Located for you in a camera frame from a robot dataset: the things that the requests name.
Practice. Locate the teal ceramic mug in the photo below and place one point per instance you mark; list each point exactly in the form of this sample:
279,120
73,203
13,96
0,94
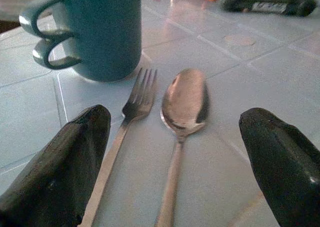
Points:
107,32

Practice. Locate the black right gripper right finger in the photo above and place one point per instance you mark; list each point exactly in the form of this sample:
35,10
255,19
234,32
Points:
285,167

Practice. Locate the steel fork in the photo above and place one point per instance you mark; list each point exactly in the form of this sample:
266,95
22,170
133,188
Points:
137,104

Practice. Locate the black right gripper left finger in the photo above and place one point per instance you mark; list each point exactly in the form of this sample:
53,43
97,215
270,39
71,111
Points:
57,172

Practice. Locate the steel spoon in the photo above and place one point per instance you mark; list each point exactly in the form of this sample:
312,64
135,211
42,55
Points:
185,104

